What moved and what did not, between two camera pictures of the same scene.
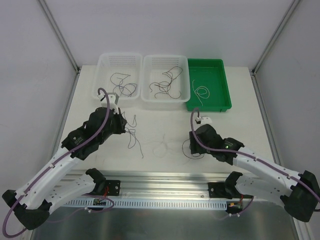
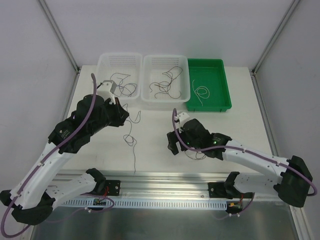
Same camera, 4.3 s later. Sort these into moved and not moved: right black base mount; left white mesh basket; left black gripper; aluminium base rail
Moved: left black gripper
Not moved: aluminium base rail; left white mesh basket; right black base mount
